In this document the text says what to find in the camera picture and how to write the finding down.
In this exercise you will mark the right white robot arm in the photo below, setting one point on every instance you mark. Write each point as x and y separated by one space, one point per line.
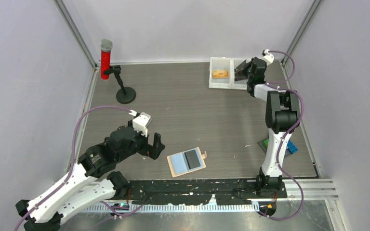
282 113

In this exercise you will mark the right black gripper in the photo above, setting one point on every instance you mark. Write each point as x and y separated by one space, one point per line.
246 66

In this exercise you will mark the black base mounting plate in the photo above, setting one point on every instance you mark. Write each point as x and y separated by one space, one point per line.
195 192

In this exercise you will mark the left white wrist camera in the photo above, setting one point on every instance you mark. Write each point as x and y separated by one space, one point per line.
141 122

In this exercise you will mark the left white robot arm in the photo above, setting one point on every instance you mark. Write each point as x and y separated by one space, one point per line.
91 179

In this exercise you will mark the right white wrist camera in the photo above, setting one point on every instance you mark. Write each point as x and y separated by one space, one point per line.
267 56

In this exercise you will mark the colourful toy brick assembly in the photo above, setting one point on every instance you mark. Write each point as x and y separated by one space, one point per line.
291 148

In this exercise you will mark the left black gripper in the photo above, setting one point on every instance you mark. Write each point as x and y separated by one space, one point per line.
153 151

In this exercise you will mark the black stand with round base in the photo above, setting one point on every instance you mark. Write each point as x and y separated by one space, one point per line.
124 95

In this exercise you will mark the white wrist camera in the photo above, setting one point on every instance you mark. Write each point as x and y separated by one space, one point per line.
141 122
267 56

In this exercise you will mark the gold card in bin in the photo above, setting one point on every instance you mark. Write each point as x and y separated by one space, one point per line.
219 74

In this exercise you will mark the white two-compartment bin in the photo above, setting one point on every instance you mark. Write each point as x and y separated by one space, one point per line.
229 65

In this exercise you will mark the red cylinder with grey cap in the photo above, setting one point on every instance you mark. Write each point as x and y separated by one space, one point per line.
106 47

